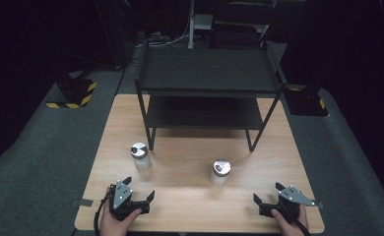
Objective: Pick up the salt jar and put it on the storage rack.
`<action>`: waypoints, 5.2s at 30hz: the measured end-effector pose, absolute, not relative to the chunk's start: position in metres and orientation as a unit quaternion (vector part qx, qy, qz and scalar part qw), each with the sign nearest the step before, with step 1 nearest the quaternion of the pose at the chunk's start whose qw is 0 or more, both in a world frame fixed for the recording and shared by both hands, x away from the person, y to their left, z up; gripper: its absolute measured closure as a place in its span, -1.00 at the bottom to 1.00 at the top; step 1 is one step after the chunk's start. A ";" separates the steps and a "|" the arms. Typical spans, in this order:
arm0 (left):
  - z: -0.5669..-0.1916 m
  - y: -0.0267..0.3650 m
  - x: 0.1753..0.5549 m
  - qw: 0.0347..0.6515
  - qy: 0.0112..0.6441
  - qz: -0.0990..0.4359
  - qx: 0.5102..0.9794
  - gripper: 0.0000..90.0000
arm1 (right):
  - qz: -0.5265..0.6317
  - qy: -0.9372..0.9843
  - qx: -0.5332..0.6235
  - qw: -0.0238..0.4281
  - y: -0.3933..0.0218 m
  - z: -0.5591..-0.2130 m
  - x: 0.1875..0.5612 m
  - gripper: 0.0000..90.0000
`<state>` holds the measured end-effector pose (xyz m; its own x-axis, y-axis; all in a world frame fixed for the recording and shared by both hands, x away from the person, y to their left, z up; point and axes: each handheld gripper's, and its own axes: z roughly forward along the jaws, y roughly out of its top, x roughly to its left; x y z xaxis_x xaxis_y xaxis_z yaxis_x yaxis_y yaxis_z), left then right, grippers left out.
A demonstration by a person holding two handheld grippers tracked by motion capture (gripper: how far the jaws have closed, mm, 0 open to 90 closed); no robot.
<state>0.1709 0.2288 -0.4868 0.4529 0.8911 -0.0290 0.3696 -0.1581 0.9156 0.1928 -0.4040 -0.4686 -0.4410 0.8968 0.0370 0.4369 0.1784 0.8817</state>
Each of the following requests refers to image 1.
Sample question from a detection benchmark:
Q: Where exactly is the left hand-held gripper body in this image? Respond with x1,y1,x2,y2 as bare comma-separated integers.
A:
108,179,150,221

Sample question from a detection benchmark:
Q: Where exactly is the black chair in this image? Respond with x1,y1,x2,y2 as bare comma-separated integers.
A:
209,22,262,50

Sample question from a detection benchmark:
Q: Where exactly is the person's right hand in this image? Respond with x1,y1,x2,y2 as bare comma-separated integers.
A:
270,204,309,236

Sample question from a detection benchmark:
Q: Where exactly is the white metal post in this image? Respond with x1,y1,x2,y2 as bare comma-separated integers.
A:
186,0,196,50

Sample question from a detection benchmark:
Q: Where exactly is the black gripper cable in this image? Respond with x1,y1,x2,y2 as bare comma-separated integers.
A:
93,188,116,236
294,218,313,236

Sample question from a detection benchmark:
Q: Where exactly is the white floor cable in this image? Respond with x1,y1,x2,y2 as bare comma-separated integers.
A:
147,16,192,47

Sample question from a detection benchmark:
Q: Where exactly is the glass jar with metal lid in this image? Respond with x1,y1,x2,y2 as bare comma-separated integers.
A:
130,142,153,171
210,158,232,189

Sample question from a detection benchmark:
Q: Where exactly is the black stand base striped edge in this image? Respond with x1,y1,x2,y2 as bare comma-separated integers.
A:
44,73,98,110
283,85,331,118

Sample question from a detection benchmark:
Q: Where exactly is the black two-tier shelf rack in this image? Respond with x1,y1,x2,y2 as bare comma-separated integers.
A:
133,38,288,153

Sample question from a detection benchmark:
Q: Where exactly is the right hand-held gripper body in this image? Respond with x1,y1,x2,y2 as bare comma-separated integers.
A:
258,185,316,224

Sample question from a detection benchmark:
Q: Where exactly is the black floor cable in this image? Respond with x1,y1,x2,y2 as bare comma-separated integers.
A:
112,45,139,97

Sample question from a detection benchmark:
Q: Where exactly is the person's left hand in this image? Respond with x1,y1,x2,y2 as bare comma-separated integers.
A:
98,186,143,236

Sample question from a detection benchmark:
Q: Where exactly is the white box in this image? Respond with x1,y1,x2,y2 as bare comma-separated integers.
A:
194,13,215,31

